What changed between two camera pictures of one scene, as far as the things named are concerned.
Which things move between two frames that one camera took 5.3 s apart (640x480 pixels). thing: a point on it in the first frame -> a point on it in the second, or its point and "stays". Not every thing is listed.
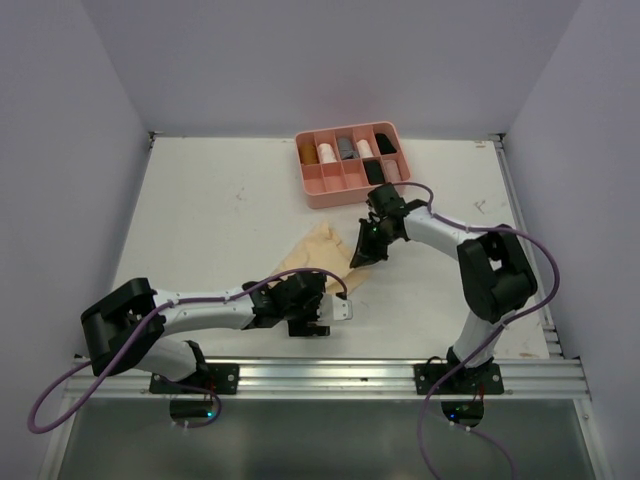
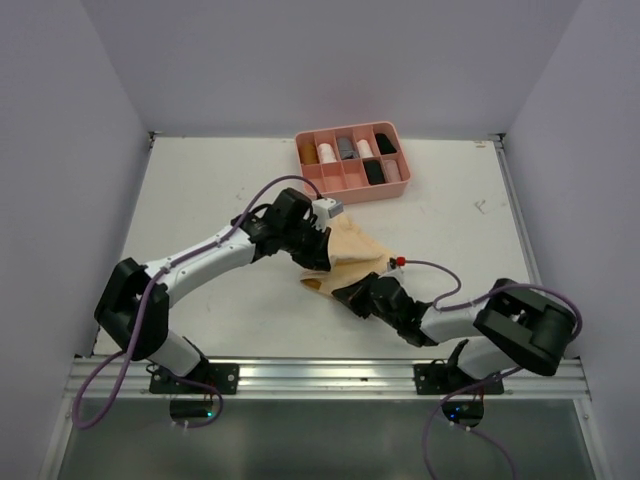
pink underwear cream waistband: (392, 174) stays
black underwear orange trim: (374, 171) stays
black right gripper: (365, 252) -> (352, 295)
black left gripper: (308, 323) -> (317, 257)
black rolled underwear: (385, 146) stays
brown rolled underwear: (308, 154) stays
